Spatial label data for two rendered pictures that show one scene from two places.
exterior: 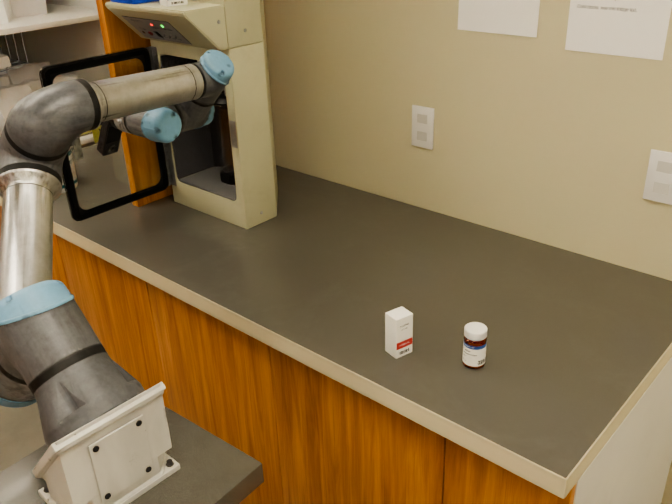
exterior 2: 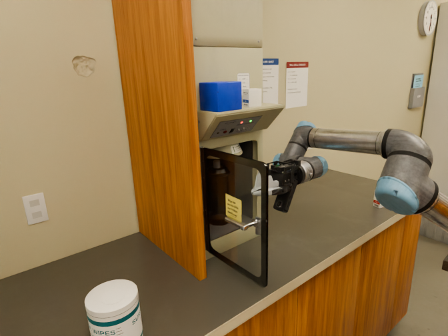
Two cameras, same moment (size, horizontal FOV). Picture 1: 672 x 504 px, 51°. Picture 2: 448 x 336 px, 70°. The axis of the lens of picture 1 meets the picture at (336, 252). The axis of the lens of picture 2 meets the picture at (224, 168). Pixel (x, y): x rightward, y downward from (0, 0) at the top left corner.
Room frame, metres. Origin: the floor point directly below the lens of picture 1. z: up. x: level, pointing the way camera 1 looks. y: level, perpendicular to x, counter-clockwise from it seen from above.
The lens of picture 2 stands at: (1.64, 1.51, 1.63)
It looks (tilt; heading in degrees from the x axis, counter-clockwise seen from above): 16 degrees down; 279
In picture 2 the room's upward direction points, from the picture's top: 2 degrees counter-clockwise
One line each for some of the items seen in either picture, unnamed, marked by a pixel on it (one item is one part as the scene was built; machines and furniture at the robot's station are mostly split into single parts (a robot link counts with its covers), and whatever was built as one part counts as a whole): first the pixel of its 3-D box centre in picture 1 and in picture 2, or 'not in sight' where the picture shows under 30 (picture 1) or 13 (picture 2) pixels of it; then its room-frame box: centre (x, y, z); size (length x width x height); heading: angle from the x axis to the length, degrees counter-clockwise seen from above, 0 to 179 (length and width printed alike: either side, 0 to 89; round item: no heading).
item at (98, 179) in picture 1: (110, 134); (232, 214); (1.77, 0.58, 1.19); 0.30 x 0.01 x 0.40; 138
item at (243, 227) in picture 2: not in sight; (240, 221); (1.74, 0.65, 1.20); 0.10 x 0.05 x 0.03; 138
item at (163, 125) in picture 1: (154, 122); (311, 168); (1.51, 0.39, 1.29); 0.11 x 0.09 x 0.08; 52
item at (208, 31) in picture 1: (165, 25); (242, 121); (1.75, 0.39, 1.46); 0.32 x 0.12 x 0.10; 47
